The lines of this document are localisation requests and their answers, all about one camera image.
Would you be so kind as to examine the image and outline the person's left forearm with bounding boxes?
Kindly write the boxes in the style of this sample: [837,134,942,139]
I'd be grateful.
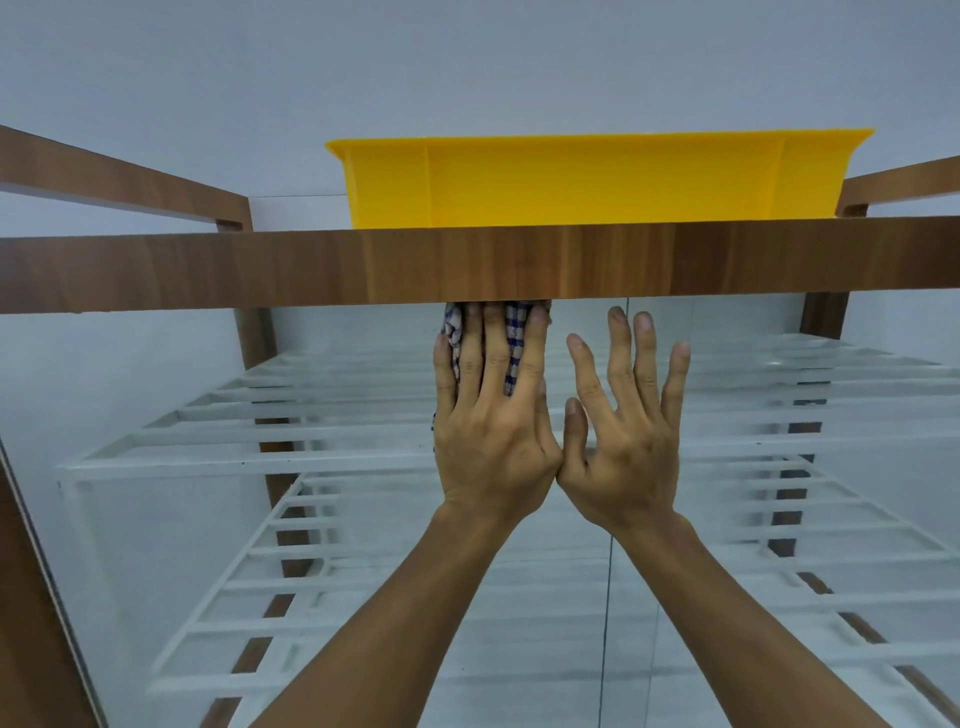
[251,506,526,728]

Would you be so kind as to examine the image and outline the person's right hand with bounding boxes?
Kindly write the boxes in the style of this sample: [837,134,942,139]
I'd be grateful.
[556,305,695,541]

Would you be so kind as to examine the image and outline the wooden glass display cabinet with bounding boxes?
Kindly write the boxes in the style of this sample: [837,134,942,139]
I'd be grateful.
[0,123,960,728]

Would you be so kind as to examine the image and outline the blue white checkered cloth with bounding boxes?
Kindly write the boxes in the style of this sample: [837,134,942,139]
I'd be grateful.
[431,299,553,433]

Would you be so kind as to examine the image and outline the person's left hand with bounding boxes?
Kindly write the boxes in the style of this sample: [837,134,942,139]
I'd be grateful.
[432,299,564,526]

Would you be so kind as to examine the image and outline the person's right forearm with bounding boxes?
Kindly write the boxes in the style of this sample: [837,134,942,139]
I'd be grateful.
[611,517,894,728]

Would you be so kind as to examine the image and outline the yellow plastic tray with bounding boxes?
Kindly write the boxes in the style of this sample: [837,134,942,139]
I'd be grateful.
[324,127,877,230]

